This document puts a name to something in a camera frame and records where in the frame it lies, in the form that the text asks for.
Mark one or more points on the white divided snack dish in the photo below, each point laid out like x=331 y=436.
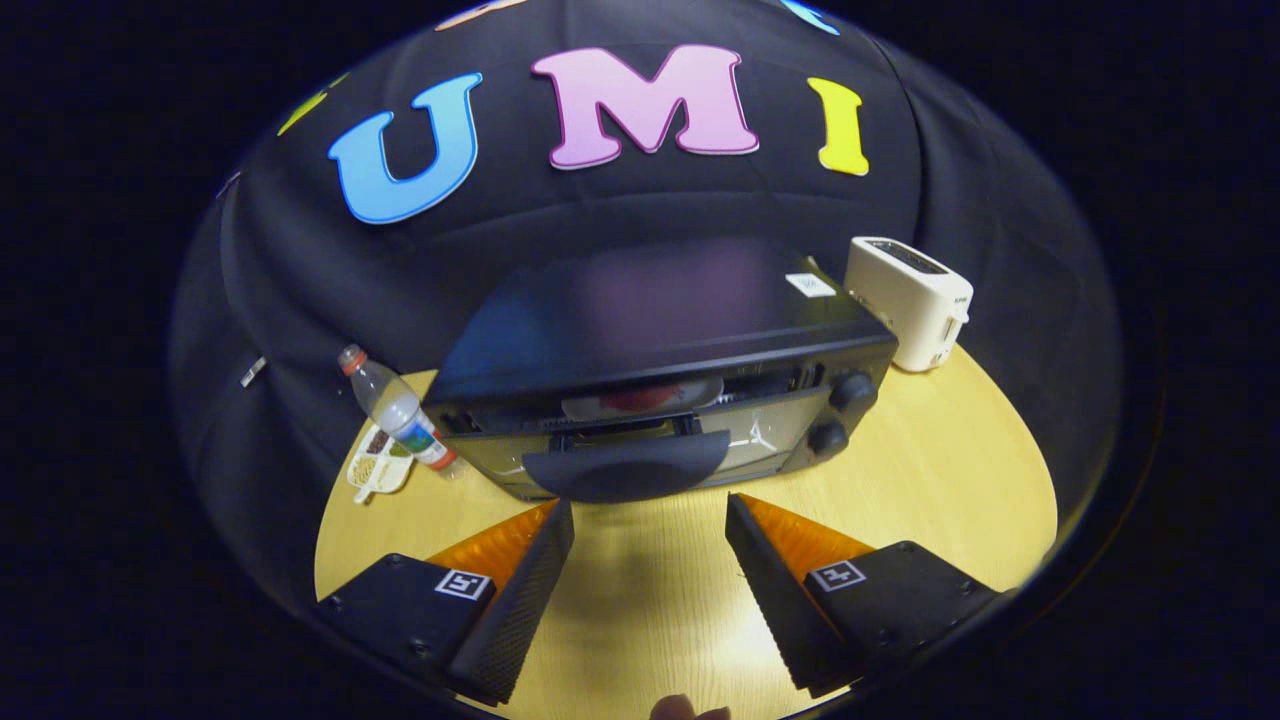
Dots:
x=375 y=475

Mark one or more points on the white bread toaster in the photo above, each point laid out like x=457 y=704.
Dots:
x=905 y=300

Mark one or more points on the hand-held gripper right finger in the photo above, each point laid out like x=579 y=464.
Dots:
x=780 y=610

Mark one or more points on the black toaster oven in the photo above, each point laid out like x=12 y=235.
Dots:
x=650 y=320

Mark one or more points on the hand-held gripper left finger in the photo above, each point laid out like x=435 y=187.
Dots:
x=525 y=610

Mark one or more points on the white cloth clip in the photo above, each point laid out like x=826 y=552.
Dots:
x=252 y=371

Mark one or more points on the white square plate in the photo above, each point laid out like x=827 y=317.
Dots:
x=590 y=405

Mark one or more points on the clear plastic water bottle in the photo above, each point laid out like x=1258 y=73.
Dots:
x=395 y=405

